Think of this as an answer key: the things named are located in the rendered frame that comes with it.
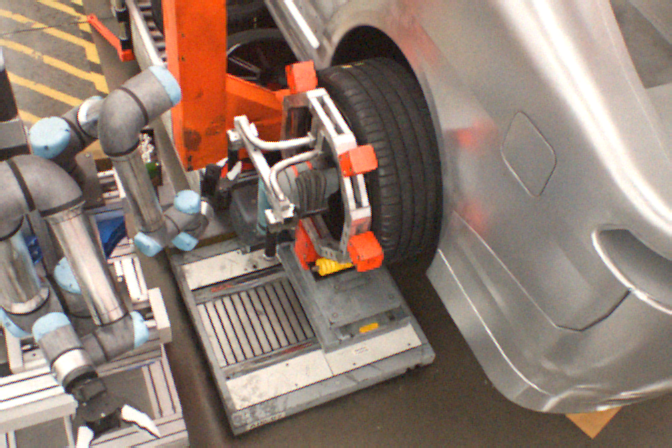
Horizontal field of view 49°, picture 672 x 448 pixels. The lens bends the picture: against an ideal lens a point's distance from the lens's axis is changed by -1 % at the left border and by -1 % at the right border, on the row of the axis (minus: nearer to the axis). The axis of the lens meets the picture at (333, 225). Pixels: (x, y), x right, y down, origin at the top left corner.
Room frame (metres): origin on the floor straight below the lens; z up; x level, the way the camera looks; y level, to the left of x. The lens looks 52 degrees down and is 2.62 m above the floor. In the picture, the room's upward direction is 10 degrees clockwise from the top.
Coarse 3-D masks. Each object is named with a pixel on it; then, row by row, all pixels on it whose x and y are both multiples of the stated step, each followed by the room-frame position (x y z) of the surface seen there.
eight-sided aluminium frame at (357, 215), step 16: (288, 96) 1.76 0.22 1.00; (304, 96) 1.65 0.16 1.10; (320, 96) 1.65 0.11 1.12; (288, 112) 1.76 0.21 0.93; (320, 112) 1.58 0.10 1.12; (336, 112) 1.59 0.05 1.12; (288, 128) 1.76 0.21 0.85; (320, 128) 1.55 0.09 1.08; (336, 128) 1.56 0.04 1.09; (336, 144) 1.47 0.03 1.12; (352, 144) 1.49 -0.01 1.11; (336, 160) 1.45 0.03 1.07; (352, 176) 1.45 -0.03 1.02; (352, 192) 1.39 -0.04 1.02; (352, 208) 1.36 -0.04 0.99; (368, 208) 1.38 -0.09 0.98; (304, 224) 1.57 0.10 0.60; (320, 224) 1.57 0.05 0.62; (352, 224) 1.33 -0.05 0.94; (368, 224) 1.36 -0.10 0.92; (320, 240) 1.50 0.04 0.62; (336, 240) 1.49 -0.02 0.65; (320, 256) 1.45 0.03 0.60; (336, 256) 1.37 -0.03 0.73
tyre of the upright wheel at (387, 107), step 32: (352, 64) 1.81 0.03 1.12; (384, 64) 1.81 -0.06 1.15; (352, 96) 1.61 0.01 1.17; (384, 96) 1.64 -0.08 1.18; (416, 96) 1.66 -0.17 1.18; (384, 128) 1.53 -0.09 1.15; (416, 128) 1.56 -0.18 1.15; (384, 160) 1.45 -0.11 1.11; (416, 160) 1.49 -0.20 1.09; (384, 192) 1.39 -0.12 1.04; (416, 192) 1.43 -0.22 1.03; (384, 224) 1.35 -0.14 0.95; (416, 224) 1.39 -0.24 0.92; (384, 256) 1.34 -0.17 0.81
